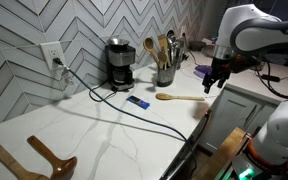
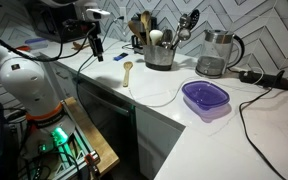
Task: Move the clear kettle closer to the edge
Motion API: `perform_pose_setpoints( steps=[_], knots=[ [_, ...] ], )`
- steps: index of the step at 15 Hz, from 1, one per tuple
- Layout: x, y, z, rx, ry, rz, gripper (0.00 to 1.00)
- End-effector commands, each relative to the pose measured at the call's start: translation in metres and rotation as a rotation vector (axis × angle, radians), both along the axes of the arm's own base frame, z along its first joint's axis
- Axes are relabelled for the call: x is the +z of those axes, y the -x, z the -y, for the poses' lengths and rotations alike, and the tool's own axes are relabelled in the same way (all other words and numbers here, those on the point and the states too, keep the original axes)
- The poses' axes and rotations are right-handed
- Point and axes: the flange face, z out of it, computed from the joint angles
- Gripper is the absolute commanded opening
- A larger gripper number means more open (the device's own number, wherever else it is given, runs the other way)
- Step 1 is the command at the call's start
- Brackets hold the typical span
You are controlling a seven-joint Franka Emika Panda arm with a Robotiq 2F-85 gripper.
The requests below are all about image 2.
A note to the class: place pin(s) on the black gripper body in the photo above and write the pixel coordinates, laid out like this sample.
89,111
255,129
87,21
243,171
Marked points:
96,45

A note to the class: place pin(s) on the clear glass electric kettle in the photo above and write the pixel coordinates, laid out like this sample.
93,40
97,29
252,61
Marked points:
216,51

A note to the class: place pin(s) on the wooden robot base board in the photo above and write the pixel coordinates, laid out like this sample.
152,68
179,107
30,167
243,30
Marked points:
108,158

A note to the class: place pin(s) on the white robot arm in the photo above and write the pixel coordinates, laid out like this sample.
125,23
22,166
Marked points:
22,76

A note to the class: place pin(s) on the dark wooden tongs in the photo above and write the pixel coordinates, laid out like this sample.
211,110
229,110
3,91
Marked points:
77,46

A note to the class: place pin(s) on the blue snack bar wrapper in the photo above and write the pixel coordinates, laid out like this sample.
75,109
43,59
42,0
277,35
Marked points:
121,56

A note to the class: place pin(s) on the light wooden spoon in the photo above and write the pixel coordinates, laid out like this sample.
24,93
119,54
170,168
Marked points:
127,66

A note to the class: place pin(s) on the black coffee maker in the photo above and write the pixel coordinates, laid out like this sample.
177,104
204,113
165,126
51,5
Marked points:
135,41

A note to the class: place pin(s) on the black microwave oven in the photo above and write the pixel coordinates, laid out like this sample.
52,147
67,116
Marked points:
62,20

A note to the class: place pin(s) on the metal utensil holder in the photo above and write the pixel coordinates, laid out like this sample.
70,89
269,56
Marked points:
158,58

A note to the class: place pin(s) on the blue lidded plastic container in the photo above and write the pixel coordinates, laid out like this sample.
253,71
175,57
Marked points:
36,43

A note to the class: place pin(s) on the purple plastic food container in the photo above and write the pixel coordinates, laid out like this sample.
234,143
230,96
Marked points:
206,99

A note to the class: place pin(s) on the black power strip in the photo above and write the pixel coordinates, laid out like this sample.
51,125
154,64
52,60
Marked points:
265,80

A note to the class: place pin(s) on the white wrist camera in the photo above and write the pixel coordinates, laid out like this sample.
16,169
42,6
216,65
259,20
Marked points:
97,14

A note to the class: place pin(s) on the white wall outlet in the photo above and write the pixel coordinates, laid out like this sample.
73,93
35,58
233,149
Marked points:
123,13

